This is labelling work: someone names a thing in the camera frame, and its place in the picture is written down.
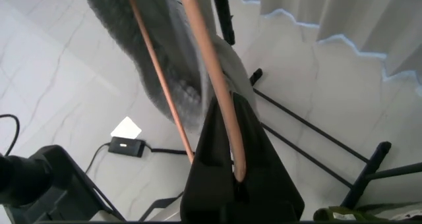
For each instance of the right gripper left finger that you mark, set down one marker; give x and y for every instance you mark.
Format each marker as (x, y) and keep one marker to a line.
(207, 191)

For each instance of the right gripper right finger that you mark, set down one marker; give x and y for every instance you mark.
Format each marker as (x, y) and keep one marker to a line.
(270, 197)

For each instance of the pink clothes hanger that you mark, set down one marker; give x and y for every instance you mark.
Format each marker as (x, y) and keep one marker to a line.
(212, 59)

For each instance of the pale grey shorts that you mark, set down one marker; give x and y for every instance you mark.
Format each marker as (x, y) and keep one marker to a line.
(171, 36)

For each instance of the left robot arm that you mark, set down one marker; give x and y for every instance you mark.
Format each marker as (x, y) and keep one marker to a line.
(23, 181)

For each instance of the black clothes rack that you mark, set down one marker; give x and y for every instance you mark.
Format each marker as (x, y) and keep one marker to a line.
(224, 13)

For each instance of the black power adapter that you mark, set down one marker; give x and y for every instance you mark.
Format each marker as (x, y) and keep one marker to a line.
(127, 147)

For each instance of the white curtain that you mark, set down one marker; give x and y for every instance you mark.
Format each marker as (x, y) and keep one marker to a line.
(346, 10)

